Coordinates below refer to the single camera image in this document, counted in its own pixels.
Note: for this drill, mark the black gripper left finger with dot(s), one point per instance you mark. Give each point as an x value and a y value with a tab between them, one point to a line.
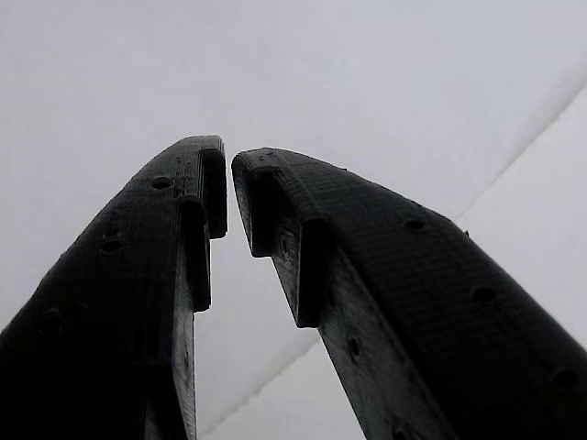
114	275

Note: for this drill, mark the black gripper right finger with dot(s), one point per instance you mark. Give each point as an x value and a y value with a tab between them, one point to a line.
413	298

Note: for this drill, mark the large white paper sheet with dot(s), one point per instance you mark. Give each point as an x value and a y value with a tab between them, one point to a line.
137	69

